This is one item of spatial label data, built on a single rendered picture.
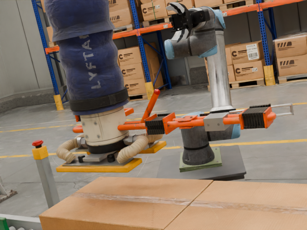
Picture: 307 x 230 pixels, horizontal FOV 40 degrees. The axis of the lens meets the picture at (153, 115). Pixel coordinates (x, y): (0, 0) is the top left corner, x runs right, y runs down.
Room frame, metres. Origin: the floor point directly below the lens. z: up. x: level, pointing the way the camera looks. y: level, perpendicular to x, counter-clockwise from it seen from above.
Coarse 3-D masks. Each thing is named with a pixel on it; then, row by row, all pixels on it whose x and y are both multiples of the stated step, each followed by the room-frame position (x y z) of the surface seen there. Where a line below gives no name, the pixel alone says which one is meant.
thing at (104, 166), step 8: (80, 160) 1.55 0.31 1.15; (104, 160) 1.52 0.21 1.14; (112, 160) 1.48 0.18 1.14; (128, 160) 1.46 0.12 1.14; (136, 160) 1.46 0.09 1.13; (56, 168) 1.57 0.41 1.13; (64, 168) 1.55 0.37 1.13; (72, 168) 1.53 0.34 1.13; (80, 168) 1.51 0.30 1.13; (88, 168) 1.49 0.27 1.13; (96, 168) 1.47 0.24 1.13; (104, 168) 1.45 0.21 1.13; (112, 168) 1.43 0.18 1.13; (120, 168) 1.41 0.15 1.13; (128, 168) 1.40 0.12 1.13
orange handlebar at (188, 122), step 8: (128, 112) 1.80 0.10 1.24; (272, 112) 1.27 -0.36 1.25; (176, 120) 1.45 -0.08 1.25; (184, 120) 1.39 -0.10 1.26; (192, 120) 1.38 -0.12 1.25; (200, 120) 1.36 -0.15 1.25; (224, 120) 1.31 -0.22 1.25; (232, 120) 1.30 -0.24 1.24; (272, 120) 1.25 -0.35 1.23; (80, 128) 1.64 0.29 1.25; (120, 128) 1.53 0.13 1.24; (128, 128) 1.51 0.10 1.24; (136, 128) 1.49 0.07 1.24; (144, 128) 1.48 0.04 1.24; (184, 128) 1.39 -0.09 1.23
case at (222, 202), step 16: (208, 192) 1.48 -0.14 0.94; (224, 192) 1.45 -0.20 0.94; (240, 192) 1.43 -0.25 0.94; (256, 192) 1.40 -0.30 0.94; (272, 192) 1.37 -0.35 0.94; (288, 192) 1.35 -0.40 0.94; (304, 192) 1.32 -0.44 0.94; (192, 208) 1.38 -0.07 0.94; (208, 208) 1.35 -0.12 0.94; (224, 208) 1.33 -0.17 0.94; (240, 208) 1.30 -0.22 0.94; (256, 208) 1.28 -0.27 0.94; (272, 208) 1.26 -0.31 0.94; (288, 208) 1.23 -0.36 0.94; (304, 208) 1.21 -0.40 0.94; (176, 224) 1.28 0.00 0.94; (192, 224) 1.26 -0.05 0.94; (208, 224) 1.24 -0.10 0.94; (224, 224) 1.22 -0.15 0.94; (240, 224) 1.20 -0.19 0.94; (256, 224) 1.18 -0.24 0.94; (272, 224) 1.16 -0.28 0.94; (288, 224) 1.14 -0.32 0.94; (304, 224) 1.12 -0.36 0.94
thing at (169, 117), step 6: (156, 114) 1.52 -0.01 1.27; (162, 114) 1.51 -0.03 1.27; (168, 114) 1.50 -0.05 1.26; (174, 114) 1.48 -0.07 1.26; (144, 120) 1.46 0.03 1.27; (150, 120) 1.44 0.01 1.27; (156, 120) 1.42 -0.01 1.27; (162, 120) 1.44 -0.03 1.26; (168, 120) 1.44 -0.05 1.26; (150, 126) 1.45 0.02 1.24; (156, 126) 1.44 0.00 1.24; (162, 126) 1.42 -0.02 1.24; (150, 132) 1.44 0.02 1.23; (156, 132) 1.43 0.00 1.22; (162, 132) 1.42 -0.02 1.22; (168, 132) 1.42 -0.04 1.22
